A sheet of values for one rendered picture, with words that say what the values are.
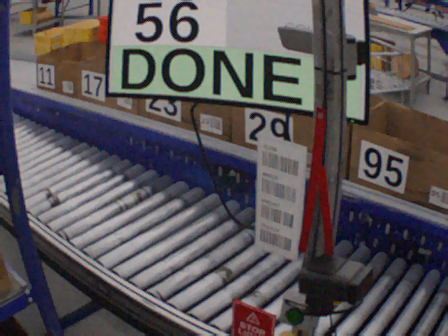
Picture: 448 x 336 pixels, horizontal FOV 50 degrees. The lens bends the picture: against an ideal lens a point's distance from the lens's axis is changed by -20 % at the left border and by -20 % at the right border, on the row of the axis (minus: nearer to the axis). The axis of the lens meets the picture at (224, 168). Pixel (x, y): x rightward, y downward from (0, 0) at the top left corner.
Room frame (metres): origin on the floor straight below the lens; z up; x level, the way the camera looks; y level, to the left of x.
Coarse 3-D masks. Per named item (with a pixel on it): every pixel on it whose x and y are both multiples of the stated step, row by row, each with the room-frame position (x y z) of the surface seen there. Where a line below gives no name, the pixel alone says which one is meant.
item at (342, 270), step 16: (320, 256) 0.71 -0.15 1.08; (336, 256) 0.70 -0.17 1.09; (304, 272) 0.68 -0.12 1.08; (320, 272) 0.66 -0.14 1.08; (336, 272) 0.66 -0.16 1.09; (352, 272) 0.65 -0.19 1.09; (368, 272) 0.65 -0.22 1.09; (304, 288) 0.67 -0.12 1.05; (320, 288) 0.65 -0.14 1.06; (336, 288) 0.63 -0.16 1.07; (352, 288) 0.62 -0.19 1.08; (368, 288) 0.64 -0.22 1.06; (320, 304) 0.67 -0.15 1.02; (336, 304) 0.66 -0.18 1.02; (352, 304) 0.62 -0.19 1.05
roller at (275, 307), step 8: (344, 240) 1.26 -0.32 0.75; (336, 248) 1.23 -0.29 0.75; (344, 248) 1.23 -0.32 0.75; (352, 248) 1.25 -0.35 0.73; (344, 256) 1.21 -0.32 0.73; (296, 288) 1.06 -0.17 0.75; (280, 296) 1.04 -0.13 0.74; (272, 304) 1.00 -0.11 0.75; (280, 304) 1.00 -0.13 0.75; (272, 312) 0.97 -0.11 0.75; (280, 312) 0.98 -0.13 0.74
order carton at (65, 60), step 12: (60, 48) 2.46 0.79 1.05; (72, 48) 2.53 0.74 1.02; (84, 48) 2.52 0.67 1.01; (96, 48) 2.46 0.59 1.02; (36, 60) 2.33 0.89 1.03; (48, 60) 2.25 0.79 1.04; (60, 60) 2.18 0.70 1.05; (72, 60) 2.53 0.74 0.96; (60, 72) 2.18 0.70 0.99; (72, 72) 2.12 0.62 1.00; (60, 84) 2.18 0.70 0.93; (72, 84) 2.12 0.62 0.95; (72, 96) 2.12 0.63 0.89
